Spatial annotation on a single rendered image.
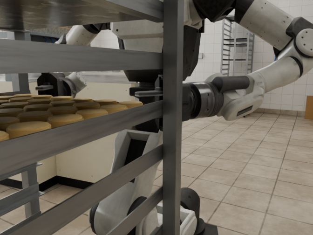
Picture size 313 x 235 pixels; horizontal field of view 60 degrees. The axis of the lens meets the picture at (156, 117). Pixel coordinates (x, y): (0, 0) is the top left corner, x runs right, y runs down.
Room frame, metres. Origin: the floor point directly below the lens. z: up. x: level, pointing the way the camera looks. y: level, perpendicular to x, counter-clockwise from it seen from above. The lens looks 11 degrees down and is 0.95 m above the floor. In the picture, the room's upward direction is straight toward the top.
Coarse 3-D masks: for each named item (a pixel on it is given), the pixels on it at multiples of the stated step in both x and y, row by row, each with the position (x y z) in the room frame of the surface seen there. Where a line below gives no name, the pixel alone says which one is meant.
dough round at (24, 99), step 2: (10, 98) 0.59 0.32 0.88; (12, 98) 0.59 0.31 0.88; (14, 98) 0.59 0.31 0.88; (16, 98) 0.59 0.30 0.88; (18, 98) 0.59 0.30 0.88; (20, 98) 0.59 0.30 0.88; (22, 98) 0.59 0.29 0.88; (24, 98) 0.59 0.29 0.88; (26, 98) 0.59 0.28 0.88; (28, 98) 0.59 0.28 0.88; (30, 98) 0.59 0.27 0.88; (32, 98) 0.59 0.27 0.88; (8, 100) 0.58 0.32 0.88; (10, 100) 0.57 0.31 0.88; (12, 100) 0.57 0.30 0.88; (14, 100) 0.57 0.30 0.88; (16, 100) 0.57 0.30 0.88; (18, 100) 0.57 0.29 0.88; (20, 100) 0.57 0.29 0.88; (22, 100) 0.57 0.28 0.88; (24, 100) 0.57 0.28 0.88; (26, 100) 0.57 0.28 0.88; (10, 102) 0.57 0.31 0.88; (12, 102) 0.57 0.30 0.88
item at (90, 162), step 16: (80, 96) 1.93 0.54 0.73; (96, 96) 1.88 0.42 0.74; (112, 96) 1.83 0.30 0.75; (128, 96) 1.78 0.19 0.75; (96, 144) 1.89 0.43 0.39; (112, 144) 1.83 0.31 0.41; (64, 160) 2.00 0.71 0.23; (80, 160) 1.95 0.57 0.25; (96, 160) 1.89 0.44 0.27; (112, 160) 1.84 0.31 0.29; (64, 176) 2.01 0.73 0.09; (80, 176) 1.95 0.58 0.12; (96, 176) 1.89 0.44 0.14
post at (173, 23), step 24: (168, 0) 0.52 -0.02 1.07; (168, 24) 0.52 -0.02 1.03; (168, 48) 0.52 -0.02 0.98; (168, 72) 0.52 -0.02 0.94; (168, 96) 0.52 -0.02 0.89; (168, 120) 0.52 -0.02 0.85; (168, 144) 0.52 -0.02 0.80; (168, 168) 0.52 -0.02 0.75; (168, 192) 0.52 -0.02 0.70; (168, 216) 0.52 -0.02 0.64
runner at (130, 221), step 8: (160, 192) 0.52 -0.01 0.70; (144, 200) 0.47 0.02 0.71; (152, 200) 0.49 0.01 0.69; (160, 200) 0.52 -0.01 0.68; (136, 208) 0.44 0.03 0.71; (144, 208) 0.46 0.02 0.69; (152, 208) 0.49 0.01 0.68; (128, 216) 0.41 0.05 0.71; (136, 216) 0.44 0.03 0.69; (144, 216) 0.46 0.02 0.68; (120, 224) 0.39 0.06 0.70; (128, 224) 0.41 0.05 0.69; (136, 224) 0.43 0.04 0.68; (112, 232) 0.37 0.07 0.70; (120, 232) 0.39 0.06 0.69; (128, 232) 0.41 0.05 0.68
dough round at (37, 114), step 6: (18, 114) 0.39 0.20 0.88; (24, 114) 0.39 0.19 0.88; (30, 114) 0.39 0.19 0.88; (36, 114) 0.39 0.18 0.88; (42, 114) 0.39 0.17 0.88; (48, 114) 0.40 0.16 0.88; (24, 120) 0.38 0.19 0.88; (30, 120) 0.38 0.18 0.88; (36, 120) 0.38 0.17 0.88; (42, 120) 0.39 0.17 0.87
